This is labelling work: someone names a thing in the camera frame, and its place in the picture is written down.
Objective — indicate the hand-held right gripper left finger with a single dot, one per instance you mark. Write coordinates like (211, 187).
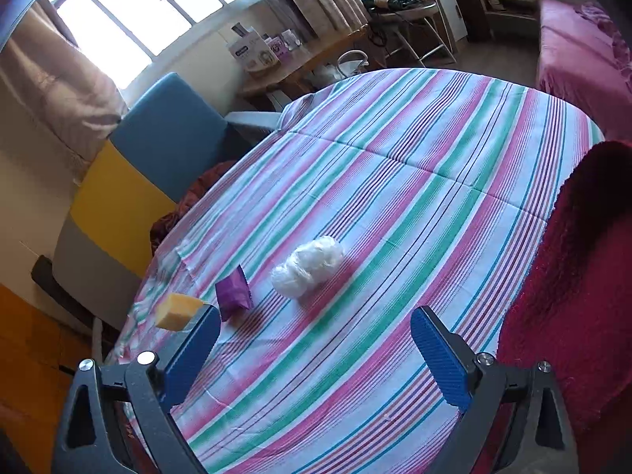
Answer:
(192, 355)

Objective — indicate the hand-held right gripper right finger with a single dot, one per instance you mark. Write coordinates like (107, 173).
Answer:
(439, 355)

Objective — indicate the small yellow soap piece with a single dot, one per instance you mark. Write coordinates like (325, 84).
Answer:
(175, 312)

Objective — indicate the purple foil packet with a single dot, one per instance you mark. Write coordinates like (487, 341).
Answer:
(234, 294)

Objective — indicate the white plastic-wrapped bundle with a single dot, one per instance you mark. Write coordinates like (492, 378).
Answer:
(308, 266)

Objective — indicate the dark red cloth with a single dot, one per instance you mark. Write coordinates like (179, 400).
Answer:
(197, 197)

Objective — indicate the orange wooden wardrobe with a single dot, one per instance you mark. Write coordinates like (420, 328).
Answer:
(34, 335)

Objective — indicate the striped tablecloth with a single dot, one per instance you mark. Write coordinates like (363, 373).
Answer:
(395, 197)

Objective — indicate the red fuzzy blanket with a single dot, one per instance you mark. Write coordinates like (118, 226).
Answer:
(577, 266)

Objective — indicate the blue yellow grey armchair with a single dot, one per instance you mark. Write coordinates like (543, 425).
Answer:
(168, 128)

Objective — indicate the white plastic bag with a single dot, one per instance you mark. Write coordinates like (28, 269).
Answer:
(345, 66)

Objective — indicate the white printed carton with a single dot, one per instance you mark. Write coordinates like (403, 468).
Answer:
(252, 52)

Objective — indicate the wooden side desk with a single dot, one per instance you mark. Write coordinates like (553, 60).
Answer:
(306, 66)

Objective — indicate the small purple box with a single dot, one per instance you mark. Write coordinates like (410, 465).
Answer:
(274, 49)

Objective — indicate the pink bed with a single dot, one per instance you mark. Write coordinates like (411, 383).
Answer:
(582, 59)

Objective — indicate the metal folding chair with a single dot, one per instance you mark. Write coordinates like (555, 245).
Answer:
(410, 15)

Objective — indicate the white cabinet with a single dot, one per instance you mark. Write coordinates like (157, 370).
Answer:
(452, 7)

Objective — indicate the window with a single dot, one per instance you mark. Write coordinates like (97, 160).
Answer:
(138, 10)

